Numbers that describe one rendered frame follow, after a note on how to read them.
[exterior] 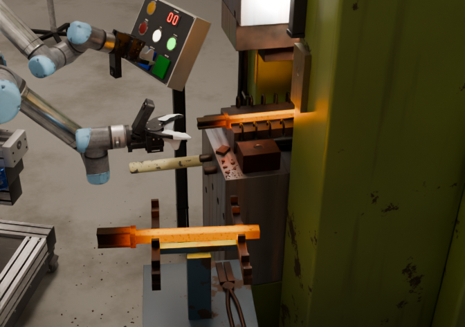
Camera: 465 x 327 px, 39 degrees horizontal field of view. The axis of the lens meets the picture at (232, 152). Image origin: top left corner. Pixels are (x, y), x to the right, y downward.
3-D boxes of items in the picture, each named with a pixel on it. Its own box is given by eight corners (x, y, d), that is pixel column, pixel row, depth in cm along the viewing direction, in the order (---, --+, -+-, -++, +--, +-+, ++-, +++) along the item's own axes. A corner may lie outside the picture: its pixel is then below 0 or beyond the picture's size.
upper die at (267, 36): (235, 51, 195) (236, 20, 190) (221, 27, 212) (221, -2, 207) (368, 41, 204) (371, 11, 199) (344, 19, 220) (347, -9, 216)
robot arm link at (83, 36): (63, 27, 223) (78, 14, 218) (90, 36, 231) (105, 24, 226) (65, 47, 220) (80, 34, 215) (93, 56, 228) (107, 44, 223)
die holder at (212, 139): (223, 290, 224) (225, 180, 201) (202, 222, 255) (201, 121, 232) (378, 266, 235) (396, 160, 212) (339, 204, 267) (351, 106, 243)
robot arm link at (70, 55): (40, 55, 226) (58, 39, 219) (59, 43, 234) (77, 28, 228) (55, 74, 227) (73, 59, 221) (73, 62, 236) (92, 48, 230)
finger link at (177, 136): (191, 150, 210) (165, 144, 213) (191, 134, 207) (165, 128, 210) (187, 155, 207) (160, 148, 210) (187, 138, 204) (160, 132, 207)
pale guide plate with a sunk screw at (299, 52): (299, 113, 181) (304, 55, 172) (290, 99, 188) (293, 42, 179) (306, 113, 181) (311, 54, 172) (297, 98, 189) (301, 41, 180)
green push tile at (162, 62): (161, 79, 246) (170, 60, 245) (151, 72, 252) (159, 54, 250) (165, 80, 248) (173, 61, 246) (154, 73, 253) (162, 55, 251)
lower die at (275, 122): (233, 153, 214) (234, 131, 209) (220, 124, 230) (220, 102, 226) (355, 140, 222) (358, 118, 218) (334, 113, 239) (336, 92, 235)
